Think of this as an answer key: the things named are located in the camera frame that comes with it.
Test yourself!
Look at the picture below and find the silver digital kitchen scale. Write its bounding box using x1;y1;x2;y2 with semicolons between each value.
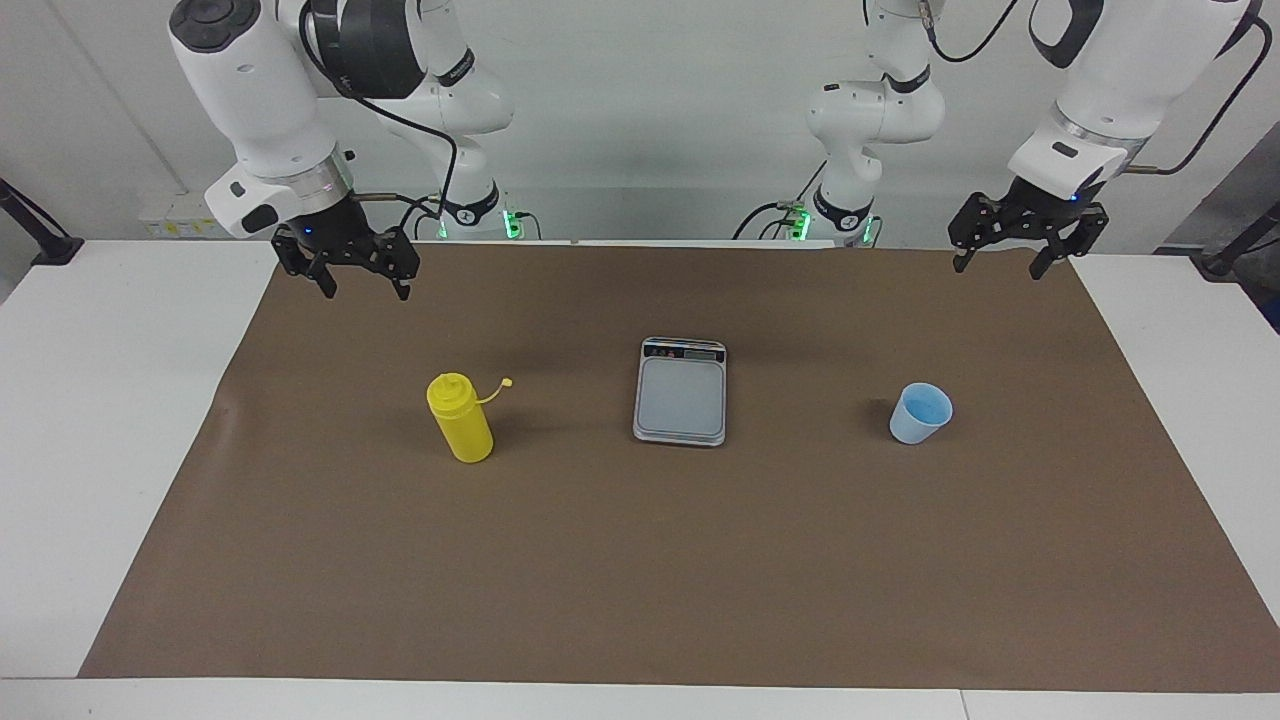
632;336;728;448

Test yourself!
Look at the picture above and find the black clamp stand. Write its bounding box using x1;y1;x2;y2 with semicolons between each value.
0;178;85;267
1190;200;1280;279

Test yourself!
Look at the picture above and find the white wall socket strip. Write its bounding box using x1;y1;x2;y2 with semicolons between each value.
138;193;233;241

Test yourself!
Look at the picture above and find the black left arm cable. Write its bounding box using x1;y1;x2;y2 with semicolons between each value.
920;0;1276;179

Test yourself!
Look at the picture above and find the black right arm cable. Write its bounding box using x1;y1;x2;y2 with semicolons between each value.
298;0;459;241

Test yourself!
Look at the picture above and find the light blue plastic cup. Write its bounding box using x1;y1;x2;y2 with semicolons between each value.
889;382;954;446

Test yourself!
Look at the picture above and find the yellow squeeze seasoning bottle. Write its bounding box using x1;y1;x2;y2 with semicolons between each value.
426;372;514;465

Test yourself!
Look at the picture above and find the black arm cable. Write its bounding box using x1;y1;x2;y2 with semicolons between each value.
298;0;459;241
920;0;1276;179

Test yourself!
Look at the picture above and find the brown table mat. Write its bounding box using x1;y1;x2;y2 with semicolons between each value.
78;243;1280;693

